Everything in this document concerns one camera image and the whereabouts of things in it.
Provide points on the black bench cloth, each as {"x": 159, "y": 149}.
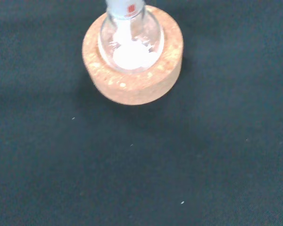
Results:
{"x": 141, "y": 164}

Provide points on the glass round-bottom flask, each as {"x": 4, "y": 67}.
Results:
{"x": 132, "y": 56}

